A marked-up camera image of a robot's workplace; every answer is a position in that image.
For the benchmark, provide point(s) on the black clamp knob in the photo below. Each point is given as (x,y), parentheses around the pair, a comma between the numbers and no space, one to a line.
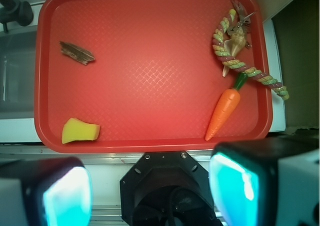
(15,10)

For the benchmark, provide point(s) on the red plastic tray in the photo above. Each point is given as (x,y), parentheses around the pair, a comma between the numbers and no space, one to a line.
(155,80)

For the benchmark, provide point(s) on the beige conch seashell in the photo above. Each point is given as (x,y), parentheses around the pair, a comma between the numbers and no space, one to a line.
(236,42)

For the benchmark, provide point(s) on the orange plastic carrot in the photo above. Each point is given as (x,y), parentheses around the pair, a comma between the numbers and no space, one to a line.
(225,106)

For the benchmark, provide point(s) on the twisted multicolour rope toy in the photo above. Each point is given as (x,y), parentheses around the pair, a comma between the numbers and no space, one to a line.
(218,38)

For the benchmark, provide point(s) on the brown bark wood piece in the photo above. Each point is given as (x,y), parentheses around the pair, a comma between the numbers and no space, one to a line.
(77,53)

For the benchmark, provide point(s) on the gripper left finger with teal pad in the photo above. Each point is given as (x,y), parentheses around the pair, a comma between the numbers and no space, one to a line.
(46,192)

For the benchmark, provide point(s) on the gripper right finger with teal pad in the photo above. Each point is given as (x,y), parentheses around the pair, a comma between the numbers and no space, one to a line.
(270,182)

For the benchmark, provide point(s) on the yellow sponge piece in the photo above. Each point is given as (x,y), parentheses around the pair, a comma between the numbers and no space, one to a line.
(77,130)

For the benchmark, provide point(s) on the black octagonal mount plate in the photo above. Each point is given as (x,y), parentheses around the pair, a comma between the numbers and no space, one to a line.
(167,189)

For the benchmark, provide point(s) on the brown dried plant piece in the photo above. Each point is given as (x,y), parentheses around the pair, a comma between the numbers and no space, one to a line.
(244,19)

